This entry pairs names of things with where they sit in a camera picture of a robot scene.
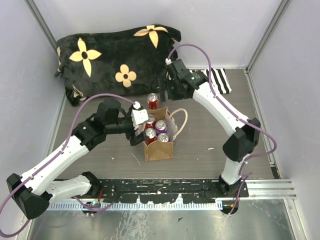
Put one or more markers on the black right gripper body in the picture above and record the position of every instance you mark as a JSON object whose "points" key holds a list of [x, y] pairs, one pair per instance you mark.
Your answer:
{"points": [[173, 94]]}

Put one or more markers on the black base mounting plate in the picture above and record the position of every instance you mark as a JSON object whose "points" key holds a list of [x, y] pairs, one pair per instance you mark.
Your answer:
{"points": [[160, 191]]}

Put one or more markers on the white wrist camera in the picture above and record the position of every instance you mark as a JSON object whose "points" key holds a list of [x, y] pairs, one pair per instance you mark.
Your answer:
{"points": [[168, 61], [139, 115]]}

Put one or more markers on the white slotted cable duct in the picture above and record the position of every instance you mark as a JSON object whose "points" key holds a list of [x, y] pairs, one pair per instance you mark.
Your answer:
{"points": [[175, 206]]}

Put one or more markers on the black white striped cloth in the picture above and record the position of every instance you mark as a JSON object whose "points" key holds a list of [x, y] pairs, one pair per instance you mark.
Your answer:
{"points": [[219, 80]]}

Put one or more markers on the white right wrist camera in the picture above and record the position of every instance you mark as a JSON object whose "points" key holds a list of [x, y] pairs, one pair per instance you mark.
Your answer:
{"points": [[168, 61]]}

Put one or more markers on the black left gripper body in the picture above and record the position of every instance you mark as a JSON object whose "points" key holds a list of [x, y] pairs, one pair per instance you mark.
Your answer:
{"points": [[131, 134]]}

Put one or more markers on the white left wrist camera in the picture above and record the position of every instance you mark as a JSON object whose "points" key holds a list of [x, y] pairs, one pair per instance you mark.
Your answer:
{"points": [[139, 115]]}

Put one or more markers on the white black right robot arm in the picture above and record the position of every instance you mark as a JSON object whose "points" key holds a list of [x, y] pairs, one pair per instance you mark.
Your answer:
{"points": [[243, 133]]}

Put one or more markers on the black floral plush blanket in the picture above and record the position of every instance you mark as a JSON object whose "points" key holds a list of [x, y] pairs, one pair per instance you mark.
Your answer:
{"points": [[124, 63]]}

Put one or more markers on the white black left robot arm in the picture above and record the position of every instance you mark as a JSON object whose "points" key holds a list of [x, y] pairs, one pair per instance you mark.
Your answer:
{"points": [[35, 190]]}

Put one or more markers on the burlap watermelon canvas bag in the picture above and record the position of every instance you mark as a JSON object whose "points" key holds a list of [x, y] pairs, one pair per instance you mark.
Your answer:
{"points": [[158, 149]]}

